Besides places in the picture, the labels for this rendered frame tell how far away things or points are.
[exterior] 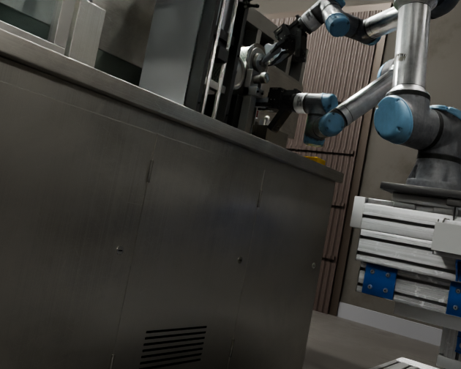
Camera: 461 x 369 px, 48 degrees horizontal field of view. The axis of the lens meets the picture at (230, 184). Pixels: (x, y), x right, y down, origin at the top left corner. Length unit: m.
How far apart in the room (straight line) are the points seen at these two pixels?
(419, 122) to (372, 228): 0.32
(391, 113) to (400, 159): 3.00
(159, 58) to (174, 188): 0.66
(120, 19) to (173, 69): 0.31
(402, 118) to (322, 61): 3.53
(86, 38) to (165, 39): 0.40
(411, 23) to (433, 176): 0.41
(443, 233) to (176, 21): 1.13
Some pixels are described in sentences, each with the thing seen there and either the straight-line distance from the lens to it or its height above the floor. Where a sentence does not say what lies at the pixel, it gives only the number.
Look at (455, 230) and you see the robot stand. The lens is 1.32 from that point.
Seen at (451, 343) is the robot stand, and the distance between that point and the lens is 1.71.
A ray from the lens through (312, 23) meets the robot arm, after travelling 2.00.
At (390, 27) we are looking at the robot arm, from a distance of 1.87.
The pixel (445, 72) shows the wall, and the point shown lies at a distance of 4.52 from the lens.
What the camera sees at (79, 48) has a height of 1.03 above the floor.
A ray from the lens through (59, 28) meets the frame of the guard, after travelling 1.19.
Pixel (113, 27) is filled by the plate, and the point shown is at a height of 1.24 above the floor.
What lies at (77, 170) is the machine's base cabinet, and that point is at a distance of 1.16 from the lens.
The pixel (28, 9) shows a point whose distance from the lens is 1.17.
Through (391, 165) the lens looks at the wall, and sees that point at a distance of 4.43.
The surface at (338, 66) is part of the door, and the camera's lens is 4.80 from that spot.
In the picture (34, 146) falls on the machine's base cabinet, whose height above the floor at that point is 0.71.
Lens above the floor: 0.65
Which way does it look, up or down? 3 degrees up
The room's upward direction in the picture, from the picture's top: 11 degrees clockwise
